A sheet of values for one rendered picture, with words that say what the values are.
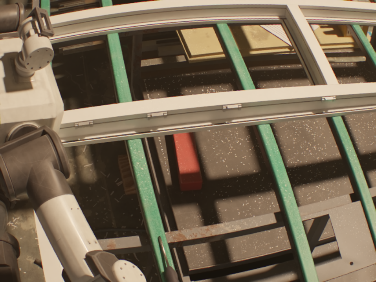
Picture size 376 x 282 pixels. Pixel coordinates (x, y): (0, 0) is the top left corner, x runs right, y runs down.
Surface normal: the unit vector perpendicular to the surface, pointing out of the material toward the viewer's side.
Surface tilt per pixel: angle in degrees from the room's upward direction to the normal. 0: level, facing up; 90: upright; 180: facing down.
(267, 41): 0
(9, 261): 45
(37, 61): 94
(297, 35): 90
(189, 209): 0
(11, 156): 4
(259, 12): 90
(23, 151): 12
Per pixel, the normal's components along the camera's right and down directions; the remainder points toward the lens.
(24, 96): 0.37, -0.63
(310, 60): -0.98, 0.11
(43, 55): 0.40, 0.77
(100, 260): 0.72, -0.56
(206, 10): 0.19, 0.76
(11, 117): 0.54, 0.04
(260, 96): 0.06, -0.63
